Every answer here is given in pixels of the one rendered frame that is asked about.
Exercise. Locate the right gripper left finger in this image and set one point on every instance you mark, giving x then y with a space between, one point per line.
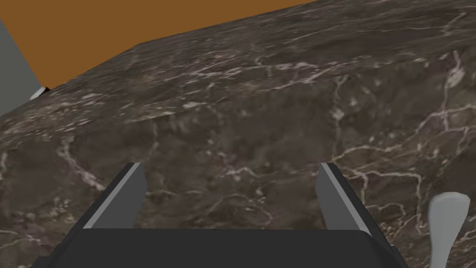
119 201

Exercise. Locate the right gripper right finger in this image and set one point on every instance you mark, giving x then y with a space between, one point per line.
336 201

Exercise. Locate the pale grey utensil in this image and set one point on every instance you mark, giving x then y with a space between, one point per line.
446 216

